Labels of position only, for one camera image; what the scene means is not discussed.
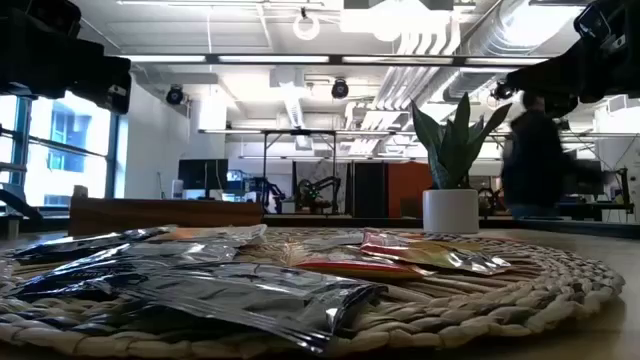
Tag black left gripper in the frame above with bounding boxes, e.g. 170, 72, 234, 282
0, 0, 132, 115

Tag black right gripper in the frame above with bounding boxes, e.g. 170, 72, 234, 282
505, 0, 640, 119

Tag wooden organizer box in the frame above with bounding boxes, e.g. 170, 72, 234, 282
68, 196, 264, 237

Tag dark green tea packet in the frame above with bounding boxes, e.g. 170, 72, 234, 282
12, 224, 179, 265

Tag orange yellow tea packet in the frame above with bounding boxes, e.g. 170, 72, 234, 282
149, 223, 269, 247
292, 244, 436, 280
359, 228, 512, 276

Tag round woven straw placemat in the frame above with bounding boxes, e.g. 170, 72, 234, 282
0, 226, 627, 359

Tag white tea packet orange band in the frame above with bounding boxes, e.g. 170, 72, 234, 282
294, 230, 369, 249

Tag person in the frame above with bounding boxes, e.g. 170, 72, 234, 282
501, 92, 604, 220

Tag black computer monitor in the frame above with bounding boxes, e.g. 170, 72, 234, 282
178, 158, 230, 200

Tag black background workbench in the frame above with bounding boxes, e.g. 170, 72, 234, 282
559, 167, 636, 222

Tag snake plant in white pot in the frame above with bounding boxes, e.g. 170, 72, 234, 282
410, 92, 514, 235

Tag orange panel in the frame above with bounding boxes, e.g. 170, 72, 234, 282
387, 162, 434, 219

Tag black cabinet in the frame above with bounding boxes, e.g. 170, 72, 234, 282
352, 162, 389, 219

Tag long linear light bar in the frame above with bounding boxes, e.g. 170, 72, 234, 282
112, 52, 551, 69

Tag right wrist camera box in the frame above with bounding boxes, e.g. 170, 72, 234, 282
573, 2, 621, 44

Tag large window black frame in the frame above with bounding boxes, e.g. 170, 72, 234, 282
0, 94, 121, 207

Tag white ring lamp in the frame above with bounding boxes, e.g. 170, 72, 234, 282
292, 13, 321, 42

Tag black metal stand frame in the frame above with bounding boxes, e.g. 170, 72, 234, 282
262, 128, 337, 216

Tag black aluminium table frame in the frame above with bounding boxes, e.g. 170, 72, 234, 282
0, 183, 640, 240

